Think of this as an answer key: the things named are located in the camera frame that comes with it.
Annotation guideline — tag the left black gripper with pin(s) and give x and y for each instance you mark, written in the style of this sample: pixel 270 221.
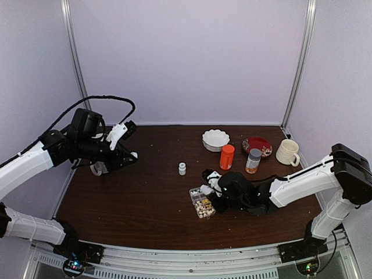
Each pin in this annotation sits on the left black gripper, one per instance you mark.
pixel 115 161

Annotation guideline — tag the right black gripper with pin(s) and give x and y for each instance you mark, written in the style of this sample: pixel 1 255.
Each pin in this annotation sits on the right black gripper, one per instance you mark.
pixel 220 208

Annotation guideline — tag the clear plastic pill organizer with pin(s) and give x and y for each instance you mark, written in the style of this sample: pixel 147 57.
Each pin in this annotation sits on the clear plastic pill organizer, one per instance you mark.
pixel 200 197

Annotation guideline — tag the orange pill bottle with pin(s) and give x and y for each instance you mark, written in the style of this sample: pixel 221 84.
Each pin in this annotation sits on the orange pill bottle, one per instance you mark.
pixel 227 157

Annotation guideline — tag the shorter small white bottle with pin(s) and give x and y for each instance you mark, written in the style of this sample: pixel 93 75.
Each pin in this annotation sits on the shorter small white bottle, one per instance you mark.
pixel 182 168

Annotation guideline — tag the grey capped white orange bottle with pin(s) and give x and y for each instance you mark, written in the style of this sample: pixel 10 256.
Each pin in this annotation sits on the grey capped white orange bottle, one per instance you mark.
pixel 253 161

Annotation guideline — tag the taller small white bottle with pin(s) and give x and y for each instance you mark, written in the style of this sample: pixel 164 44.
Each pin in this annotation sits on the taller small white bottle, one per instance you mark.
pixel 206 190

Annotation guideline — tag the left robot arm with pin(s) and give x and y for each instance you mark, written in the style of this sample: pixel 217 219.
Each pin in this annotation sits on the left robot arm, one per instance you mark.
pixel 84 138

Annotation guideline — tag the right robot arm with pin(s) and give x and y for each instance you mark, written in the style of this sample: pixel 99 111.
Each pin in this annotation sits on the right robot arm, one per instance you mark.
pixel 343 169

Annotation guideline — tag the yellow pills in organizer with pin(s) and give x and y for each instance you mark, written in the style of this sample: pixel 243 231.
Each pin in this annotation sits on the yellow pills in organizer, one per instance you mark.
pixel 206 203

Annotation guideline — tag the beige pills in organizer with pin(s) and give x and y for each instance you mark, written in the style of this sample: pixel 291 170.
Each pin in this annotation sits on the beige pills in organizer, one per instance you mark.
pixel 205 214

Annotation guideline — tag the small white pills in organizer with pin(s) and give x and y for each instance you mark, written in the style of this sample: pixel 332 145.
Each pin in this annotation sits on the small white pills in organizer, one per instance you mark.
pixel 195 192

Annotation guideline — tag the white floral mug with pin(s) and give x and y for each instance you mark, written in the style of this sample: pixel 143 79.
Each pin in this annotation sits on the white floral mug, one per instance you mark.
pixel 98 169

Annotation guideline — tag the white fluted bowl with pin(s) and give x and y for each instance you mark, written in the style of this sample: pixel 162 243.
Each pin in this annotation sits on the white fluted bowl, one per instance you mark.
pixel 214 140

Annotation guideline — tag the red patterned plate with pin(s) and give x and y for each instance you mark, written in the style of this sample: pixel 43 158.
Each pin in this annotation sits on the red patterned plate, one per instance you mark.
pixel 257 143

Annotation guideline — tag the cream ceramic mug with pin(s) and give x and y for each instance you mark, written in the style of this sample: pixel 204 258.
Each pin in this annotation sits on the cream ceramic mug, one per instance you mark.
pixel 287 153

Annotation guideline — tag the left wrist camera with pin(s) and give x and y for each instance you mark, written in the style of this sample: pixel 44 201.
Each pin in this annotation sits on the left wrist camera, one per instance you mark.
pixel 121 131

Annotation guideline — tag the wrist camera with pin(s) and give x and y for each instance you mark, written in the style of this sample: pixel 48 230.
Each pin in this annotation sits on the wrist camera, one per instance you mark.
pixel 121 131
pixel 212 178

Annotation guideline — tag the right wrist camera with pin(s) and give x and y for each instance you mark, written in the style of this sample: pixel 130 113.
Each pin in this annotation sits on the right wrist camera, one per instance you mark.
pixel 212 178

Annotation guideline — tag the front aluminium rail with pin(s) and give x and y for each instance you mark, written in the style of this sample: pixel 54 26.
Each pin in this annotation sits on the front aluminium rail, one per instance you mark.
pixel 123 262

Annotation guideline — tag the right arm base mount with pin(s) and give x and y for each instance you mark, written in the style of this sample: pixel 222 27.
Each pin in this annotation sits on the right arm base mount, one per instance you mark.
pixel 304 252

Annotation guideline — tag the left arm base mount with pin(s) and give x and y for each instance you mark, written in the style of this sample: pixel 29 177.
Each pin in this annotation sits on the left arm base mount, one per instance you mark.
pixel 79 255

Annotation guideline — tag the left aluminium frame post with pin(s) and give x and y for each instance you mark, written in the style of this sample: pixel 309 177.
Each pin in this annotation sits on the left aluminium frame post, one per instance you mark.
pixel 67 18

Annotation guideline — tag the aluminium frame post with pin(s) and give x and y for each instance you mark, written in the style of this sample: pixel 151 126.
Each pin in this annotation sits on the aluminium frame post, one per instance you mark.
pixel 67 18
pixel 304 50

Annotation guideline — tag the right aluminium frame post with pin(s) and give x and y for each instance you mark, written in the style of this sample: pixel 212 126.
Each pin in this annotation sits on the right aluminium frame post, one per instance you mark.
pixel 304 50

